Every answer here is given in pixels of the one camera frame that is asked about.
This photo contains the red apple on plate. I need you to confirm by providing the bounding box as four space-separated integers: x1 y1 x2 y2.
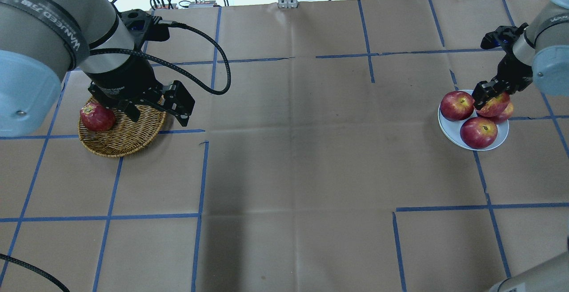
489 102 514 125
459 116 498 150
439 90 475 121

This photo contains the dark red apple in basket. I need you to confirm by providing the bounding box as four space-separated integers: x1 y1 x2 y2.
80 101 116 132

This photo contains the red apple on plate left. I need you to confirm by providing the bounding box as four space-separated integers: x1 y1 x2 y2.
439 90 475 121

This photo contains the red yellow apple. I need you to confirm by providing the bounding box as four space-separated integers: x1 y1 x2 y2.
476 93 510 118

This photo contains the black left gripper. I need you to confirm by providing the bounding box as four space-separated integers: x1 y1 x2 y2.
85 56 196 127

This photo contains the woven wicker basket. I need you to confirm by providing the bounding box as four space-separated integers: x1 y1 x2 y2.
77 97 165 158

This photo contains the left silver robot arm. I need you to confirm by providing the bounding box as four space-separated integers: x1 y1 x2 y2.
0 0 195 137

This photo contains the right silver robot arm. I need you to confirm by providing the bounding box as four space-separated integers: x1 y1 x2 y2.
472 0 569 292

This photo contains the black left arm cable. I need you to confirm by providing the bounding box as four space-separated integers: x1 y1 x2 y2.
89 21 232 96

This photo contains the red apple on plate front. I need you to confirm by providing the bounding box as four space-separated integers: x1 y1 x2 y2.
459 116 498 150

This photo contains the light blue plate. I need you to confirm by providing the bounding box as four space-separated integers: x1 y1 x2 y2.
438 90 513 151

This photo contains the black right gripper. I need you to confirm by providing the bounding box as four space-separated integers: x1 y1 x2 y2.
472 54 533 109

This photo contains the red apple on plate right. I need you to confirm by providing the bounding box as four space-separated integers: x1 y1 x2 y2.
489 102 514 125

